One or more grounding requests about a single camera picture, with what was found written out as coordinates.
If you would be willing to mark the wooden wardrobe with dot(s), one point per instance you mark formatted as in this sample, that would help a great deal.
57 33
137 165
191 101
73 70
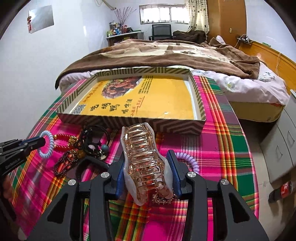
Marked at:
227 19

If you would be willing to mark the patterned window curtain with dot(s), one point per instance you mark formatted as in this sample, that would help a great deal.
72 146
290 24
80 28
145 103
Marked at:
198 15

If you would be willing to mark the window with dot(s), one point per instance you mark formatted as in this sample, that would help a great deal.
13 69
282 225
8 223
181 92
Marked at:
163 13

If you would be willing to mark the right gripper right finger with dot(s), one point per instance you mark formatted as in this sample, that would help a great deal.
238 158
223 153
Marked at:
232 217

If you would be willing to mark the dried branch bouquet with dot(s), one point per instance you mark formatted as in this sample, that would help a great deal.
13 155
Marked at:
123 14

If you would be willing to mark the wooden headboard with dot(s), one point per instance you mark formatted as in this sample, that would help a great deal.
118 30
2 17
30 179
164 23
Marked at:
280 64

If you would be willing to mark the black wristband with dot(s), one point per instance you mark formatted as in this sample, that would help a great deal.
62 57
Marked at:
86 162

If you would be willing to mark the bed with white sheet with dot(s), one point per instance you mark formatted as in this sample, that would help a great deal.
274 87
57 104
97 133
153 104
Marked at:
261 99

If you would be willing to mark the desk with clutter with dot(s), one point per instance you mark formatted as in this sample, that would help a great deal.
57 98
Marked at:
119 33

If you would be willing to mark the black office chair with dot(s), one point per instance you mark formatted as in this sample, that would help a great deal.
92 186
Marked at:
161 32

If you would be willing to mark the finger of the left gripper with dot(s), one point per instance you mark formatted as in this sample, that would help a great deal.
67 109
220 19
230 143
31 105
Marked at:
33 143

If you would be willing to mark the rose gold hair claw clip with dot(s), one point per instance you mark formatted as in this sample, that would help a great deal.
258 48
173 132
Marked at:
145 169

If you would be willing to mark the wall poster silver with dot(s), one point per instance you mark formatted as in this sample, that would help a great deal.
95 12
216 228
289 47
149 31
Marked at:
40 18

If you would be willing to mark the cola bottle red label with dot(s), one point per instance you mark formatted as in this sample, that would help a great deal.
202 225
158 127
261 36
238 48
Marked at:
282 192

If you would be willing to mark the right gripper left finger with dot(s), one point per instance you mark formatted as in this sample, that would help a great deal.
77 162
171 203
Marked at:
63 219

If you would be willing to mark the grey drawer cabinet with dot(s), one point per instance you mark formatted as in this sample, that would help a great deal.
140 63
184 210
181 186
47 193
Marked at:
278 147

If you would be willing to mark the yellow striped cardboard box tray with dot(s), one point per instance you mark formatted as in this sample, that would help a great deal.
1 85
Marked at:
167 99

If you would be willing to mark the plaid pink green tablecloth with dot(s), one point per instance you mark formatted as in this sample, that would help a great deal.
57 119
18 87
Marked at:
219 151

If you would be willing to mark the brown plush blanket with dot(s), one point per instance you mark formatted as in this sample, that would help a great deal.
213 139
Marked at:
212 56

